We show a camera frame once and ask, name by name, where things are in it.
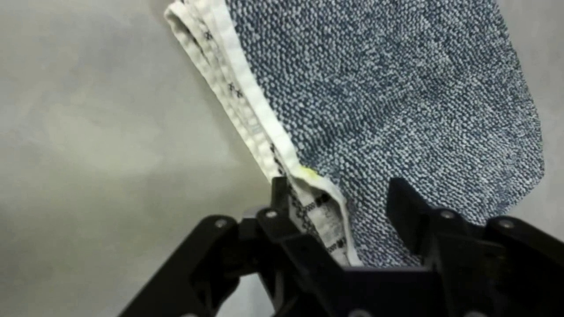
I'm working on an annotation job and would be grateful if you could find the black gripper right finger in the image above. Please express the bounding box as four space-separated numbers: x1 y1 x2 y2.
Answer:
387 178 564 317

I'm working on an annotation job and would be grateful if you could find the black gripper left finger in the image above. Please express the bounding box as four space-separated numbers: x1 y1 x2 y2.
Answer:
119 177 378 317

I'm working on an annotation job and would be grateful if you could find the gray towel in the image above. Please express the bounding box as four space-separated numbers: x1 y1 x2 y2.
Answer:
165 0 545 266

